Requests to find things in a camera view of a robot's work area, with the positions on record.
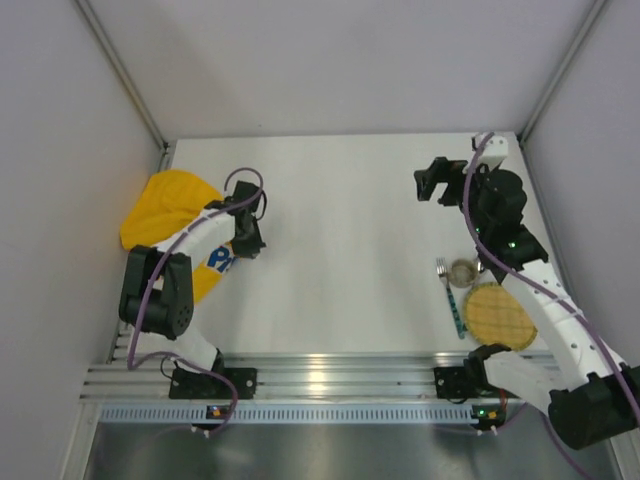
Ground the yellow printed cloth placemat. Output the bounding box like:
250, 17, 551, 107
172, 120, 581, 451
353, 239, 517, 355
119, 170, 235, 303

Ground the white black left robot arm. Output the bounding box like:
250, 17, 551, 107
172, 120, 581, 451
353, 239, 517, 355
118, 180, 266, 375

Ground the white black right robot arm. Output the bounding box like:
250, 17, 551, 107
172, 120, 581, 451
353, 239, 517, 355
414, 132, 639, 450

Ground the round woven yellow plate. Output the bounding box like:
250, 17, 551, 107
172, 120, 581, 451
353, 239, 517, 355
463, 282, 538, 351

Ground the fork with teal handle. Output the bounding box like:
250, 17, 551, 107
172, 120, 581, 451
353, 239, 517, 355
436, 257, 466, 339

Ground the aluminium frame post left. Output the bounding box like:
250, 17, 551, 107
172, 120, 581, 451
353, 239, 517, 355
72, 0, 169, 152

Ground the aluminium frame post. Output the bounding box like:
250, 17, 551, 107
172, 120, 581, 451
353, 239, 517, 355
516, 0, 612, 148
72, 0, 169, 152

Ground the aluminium mounting rail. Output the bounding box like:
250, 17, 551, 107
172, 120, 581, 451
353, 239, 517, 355
80, 353, 465, 402

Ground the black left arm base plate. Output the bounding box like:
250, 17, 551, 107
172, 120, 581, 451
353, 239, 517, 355
168, 367, 258, 400

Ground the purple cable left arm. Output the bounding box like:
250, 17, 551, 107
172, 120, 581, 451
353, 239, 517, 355
126, 166, 267, 436

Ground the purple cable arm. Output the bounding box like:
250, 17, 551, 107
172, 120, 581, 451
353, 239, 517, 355
126, 166, 267, 436
462, 131, 640, 480

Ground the slotted grey cable duct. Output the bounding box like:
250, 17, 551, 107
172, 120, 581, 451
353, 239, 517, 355
100, 404, 504, 425

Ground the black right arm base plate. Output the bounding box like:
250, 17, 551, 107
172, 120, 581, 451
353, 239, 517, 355
433, 366, 499, 403

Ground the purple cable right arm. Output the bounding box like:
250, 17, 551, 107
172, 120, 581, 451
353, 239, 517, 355
462, 131, 640, 480

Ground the aluminium frame post right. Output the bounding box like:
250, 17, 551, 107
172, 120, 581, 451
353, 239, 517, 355
516, 0, 612, 148

